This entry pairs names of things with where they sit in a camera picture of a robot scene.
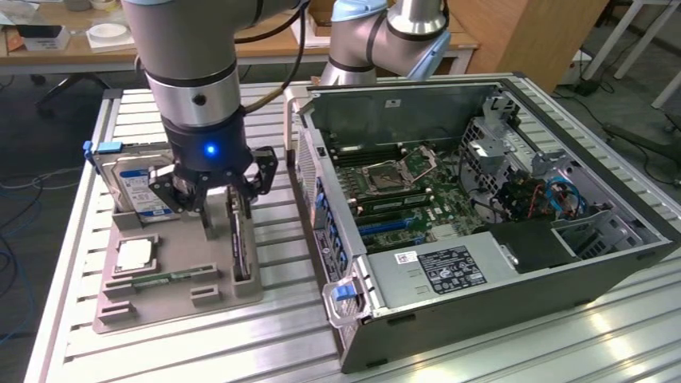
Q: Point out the black stand base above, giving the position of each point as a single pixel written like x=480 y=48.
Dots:
x=644 y=137

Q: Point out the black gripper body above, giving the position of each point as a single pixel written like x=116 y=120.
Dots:
x=207 y=147

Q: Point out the white floor device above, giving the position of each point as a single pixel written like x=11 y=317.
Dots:
x=578 y=68

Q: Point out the wooden cabinet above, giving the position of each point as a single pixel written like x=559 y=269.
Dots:
x=532 y=40

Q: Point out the black office chair base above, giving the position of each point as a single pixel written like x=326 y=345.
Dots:
x=70 y=85

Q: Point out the white paper stack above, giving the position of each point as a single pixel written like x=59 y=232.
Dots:
x=319 y=40

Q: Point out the white round container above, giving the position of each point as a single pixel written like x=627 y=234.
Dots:
x=107 y=38

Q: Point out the wooden desk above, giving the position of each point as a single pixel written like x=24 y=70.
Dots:
x=266 y=50

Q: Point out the perforated metal disk bay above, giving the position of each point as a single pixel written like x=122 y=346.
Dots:
x=479 y=135

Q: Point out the open black PC case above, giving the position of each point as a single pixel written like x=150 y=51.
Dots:
x=479 y=319

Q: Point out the metal disk bay bracket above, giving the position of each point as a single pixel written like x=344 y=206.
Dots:
x=601 y=235

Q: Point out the blue PCIe expansion slot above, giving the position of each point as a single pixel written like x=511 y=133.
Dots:
x=386 y=228

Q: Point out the white table frame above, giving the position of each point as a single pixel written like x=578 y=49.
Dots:
x=612 y=40

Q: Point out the CPU socket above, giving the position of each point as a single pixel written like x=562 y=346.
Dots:
x=384 y=177

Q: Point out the silver CPU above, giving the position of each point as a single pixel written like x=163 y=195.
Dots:
x=134 y=255

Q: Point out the installed RAM stick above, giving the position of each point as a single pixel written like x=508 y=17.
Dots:
x=394 y=198
x=391 y=206

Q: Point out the grey parts rack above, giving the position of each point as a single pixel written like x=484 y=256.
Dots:
x=175 y=247

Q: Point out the loose green RAM stick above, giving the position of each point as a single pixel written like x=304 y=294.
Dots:
x=160 y=277

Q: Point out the empty black RAM slot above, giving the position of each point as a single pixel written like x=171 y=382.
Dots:
x=362 y=144
x=366 y=155
x=364 y=149

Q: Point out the green motherboard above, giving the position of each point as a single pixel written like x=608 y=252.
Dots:
x=442 y=207

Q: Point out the white box with black top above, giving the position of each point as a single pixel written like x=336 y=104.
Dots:
x=46 y=38

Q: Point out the black graphics card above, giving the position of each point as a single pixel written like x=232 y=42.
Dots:
x=238 y=247

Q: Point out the black power adapter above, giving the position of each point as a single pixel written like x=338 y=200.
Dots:
x=585 y=88

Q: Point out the metal socket cover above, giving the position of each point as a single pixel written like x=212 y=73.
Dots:
x=422 y=161

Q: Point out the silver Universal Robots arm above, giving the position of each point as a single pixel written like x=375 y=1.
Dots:
x=186 y=60

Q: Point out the black plastic shroud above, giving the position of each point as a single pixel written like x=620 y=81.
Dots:
x=532 y=247

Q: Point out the cardboard box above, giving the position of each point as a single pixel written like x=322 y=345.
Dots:
x=319 y=16

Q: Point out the grey cup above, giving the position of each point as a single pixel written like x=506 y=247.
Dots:
x=78 y=5

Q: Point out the hard disk with blue bracket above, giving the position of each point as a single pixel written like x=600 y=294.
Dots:
x=130 y=195

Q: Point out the grey power supply unit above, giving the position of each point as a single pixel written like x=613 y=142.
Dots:
x=391 y=287

